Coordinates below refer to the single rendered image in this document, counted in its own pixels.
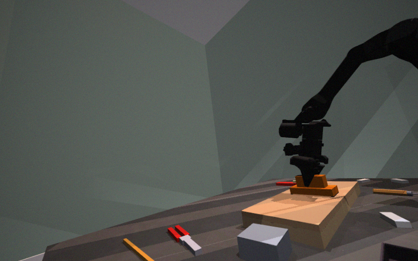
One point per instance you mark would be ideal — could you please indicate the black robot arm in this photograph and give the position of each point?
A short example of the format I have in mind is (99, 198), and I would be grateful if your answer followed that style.
(401, 40)

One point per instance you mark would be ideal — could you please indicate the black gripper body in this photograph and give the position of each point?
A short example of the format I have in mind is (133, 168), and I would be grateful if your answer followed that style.
(311, 154)

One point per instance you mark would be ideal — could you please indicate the thin orange rod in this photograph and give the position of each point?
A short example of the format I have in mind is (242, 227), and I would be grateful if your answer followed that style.
(135, 249)

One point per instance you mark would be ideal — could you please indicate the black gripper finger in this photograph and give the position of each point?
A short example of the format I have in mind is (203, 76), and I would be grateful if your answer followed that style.
(320, 167)
(307, 174)

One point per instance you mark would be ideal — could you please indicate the tan wooden floor panel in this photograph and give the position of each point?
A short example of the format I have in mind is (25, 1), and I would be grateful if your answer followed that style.
(311, 220)

